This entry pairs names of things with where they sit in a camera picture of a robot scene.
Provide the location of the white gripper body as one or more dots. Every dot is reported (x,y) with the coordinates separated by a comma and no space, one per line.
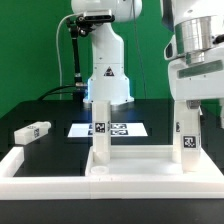
(199,81)

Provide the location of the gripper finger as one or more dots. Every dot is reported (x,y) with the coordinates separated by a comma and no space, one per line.
(194,113)
(221,104)

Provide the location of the white desk top tray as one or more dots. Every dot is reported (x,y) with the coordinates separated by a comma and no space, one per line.
(147,160)

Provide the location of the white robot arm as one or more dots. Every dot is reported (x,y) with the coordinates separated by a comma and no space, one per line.
(195,51)

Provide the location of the sheet with fiducial markers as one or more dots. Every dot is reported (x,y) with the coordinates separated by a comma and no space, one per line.
(117,130)

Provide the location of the white U-shaped frame fence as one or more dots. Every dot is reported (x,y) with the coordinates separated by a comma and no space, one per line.
(101,186)

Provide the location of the black camera on stand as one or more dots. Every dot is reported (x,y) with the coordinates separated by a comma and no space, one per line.
(87,21)

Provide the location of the black camera stand pole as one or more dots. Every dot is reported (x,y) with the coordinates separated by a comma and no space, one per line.
(73,30)

